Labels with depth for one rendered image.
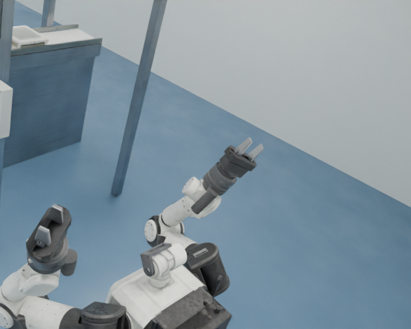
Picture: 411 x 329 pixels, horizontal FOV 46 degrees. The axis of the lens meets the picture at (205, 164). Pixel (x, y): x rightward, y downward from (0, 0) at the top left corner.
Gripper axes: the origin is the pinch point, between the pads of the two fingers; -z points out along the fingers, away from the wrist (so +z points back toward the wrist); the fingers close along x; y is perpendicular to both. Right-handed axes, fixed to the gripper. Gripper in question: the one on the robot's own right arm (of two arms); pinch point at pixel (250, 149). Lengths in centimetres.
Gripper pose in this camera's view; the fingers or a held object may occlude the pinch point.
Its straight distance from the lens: 150.0
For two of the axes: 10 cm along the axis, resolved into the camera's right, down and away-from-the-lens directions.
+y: -2.3, -6.8, 7.0
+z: -6.4, 6.5, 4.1
